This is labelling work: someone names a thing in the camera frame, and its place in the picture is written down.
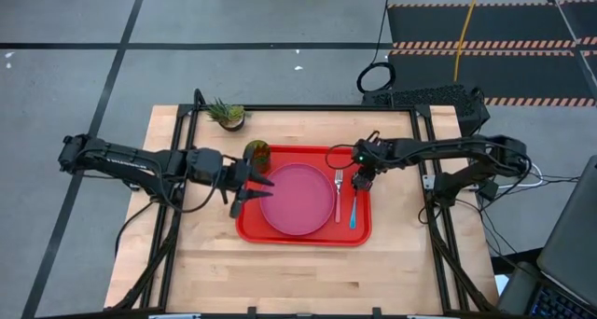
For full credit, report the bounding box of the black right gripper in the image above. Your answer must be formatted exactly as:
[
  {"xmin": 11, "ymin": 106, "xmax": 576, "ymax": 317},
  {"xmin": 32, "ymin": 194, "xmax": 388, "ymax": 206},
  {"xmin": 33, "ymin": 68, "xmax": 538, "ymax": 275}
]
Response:
[{"xmin": 351, "ymin": 139, "xmax": 389, "ymax": 192}]

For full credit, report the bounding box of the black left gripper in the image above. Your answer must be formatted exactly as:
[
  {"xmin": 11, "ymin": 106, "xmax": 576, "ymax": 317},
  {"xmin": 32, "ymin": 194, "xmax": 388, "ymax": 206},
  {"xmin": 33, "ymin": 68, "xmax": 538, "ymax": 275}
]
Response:
[{"xmin": 218, "ymin": 156, "xmax": 276, "ymax": 220}]

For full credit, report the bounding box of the green translucent cup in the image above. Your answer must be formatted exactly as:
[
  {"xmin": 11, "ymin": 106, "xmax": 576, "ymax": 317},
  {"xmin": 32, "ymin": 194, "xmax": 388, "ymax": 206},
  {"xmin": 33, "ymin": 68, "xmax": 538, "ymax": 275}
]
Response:
[{"xmin": 243, "ymin": 139, "xmax": 272, "ymax": 174}]

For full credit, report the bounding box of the fork with red handle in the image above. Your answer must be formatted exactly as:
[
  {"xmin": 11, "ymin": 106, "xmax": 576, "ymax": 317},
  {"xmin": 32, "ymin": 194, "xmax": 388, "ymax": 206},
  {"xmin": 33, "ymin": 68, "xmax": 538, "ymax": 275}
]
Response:
[{"xmin": 333, "ymin": 169, "xmax": 345, "ymax": 225}]

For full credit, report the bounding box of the spoon with blue handle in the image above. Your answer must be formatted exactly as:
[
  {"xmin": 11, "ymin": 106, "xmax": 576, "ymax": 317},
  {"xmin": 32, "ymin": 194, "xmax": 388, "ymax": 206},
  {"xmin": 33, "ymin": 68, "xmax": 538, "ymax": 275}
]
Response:
[{"xmin": 348, "ymin": 190, "xmax": 359, "ymax": 230}]

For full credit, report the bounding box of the pink round plate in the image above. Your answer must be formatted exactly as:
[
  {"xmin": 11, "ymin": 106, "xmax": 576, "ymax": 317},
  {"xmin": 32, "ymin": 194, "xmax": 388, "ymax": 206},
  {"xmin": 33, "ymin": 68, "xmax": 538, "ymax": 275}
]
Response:
[{"xmin": 258, "ymin": 162, "xmax": 336, "ymax": 237}]

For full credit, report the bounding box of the red plastic tray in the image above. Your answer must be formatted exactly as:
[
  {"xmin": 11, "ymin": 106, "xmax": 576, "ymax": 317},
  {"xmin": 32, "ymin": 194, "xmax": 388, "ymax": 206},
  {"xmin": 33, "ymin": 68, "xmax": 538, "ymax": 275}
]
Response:
[{"xmin": 235, "ymin": 144, "xmax": 373, "ymax": 248}]

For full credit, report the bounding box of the small potted green plant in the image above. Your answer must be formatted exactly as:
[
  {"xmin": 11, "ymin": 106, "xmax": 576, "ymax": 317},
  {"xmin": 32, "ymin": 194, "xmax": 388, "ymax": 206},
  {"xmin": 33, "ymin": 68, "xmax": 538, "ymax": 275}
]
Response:
[{"xmin": 204, "ymin": 97, "xmax": 253, "ymax": 133}]

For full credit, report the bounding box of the black perforated computer tower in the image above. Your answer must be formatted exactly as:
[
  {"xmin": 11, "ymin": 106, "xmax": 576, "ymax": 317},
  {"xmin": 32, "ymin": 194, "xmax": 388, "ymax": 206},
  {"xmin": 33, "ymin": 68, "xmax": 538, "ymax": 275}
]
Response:
[{"xmin": 362, "ymin": 83, "xmax": 492, "ymax": 138}]

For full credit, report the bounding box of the black hazard-striped floor mat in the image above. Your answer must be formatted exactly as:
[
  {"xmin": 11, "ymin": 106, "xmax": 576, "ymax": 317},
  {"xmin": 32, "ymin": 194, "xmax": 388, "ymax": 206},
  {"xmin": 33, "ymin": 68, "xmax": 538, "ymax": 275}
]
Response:
[
  {"xmin": 386, "ymin": 0, "xmax": 597, "ymax": 49},
  {"xmin": 386, "ymin": 49, "xmax": 597, "ymax": 108}
]

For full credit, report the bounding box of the grey laptop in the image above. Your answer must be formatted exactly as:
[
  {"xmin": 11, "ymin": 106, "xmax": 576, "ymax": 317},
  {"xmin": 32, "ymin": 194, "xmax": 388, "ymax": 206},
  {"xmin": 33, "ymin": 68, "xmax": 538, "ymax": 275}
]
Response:
[{"xmin": 496, "ymin": 154, "xmax": 597, "ymax": 319}]

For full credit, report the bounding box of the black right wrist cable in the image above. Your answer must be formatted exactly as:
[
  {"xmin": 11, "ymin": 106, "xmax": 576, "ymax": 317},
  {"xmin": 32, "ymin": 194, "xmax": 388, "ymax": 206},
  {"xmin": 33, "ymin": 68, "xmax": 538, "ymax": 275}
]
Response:
[{"xmin": 324, "ymin": 131, "xmax": 382, "ymax": 172}]

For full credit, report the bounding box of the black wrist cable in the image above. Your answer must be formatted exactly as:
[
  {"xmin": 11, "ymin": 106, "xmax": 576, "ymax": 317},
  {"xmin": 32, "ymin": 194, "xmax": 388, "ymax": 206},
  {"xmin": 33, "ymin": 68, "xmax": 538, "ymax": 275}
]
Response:
[
  {"xmin": 324, "ymin": 131, "xmax": 382, "ymax": 172},
  {"xmin": 153, "ymin": 154, "xmax": 244, "ymax": 215}
]

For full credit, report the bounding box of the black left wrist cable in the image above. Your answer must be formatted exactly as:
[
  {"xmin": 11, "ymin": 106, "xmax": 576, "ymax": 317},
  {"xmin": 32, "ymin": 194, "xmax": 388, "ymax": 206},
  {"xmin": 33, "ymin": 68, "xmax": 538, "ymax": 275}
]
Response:
[{"xmin": 153, "ymin": 154, "xmax": 244, "ymax": 215}]

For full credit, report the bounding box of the black aluminium table frame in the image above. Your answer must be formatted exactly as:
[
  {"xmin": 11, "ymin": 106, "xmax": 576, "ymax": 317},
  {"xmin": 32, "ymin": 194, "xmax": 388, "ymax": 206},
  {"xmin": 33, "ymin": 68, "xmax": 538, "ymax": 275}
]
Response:
[{"xmin": 109, "ymin": 89, "xmax": 500, "ymax": 318}]

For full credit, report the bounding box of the black coiled floor cable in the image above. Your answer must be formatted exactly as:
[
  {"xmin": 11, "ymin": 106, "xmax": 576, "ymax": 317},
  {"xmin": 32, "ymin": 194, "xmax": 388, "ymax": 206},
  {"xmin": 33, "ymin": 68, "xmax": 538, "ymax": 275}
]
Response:
[{"xmin": 355, "ymin": 0, "xmax": 398, "ymax": 94}]

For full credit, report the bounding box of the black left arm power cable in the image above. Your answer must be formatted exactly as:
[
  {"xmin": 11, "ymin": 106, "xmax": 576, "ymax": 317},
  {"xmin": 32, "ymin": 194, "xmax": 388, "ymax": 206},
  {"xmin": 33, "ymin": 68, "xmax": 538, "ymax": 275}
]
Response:
[{"xmin": 114, "ymin": 198, "xmax": 158, "ymax": 259}]

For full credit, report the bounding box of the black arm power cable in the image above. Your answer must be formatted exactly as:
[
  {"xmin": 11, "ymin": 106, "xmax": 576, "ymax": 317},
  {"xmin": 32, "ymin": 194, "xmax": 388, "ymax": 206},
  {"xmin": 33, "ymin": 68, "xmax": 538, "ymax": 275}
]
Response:
[
  {"xmin": 465, "ymin": 173, "xmax": 582, "ymax": 227},
  {"xmin": 114, "ymin": 198, "xmax": 158, "ymax": 259}
]

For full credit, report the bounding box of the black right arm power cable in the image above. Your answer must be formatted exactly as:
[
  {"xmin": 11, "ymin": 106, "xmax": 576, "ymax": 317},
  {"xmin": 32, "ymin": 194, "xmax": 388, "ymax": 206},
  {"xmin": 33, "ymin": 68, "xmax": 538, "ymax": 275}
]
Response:
[{"xmin": 465, "ymin": 173, "xmax": 582, "ymax": 227}]

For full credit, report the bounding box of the white cable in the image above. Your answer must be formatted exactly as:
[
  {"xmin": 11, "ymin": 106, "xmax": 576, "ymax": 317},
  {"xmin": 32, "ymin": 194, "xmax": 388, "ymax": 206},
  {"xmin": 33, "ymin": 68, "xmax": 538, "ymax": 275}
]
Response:
[{"xmin": 496, "ymin": 162, "xmax": 545, "ymax": 191}]

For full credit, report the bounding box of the yellow floor cable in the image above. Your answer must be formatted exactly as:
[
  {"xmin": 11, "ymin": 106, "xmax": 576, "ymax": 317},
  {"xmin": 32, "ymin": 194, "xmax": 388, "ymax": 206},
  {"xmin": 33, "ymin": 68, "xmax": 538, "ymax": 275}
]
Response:
[{"xmin": 453, "ymin": 0, "xmax": 484, "ymax": 83}]

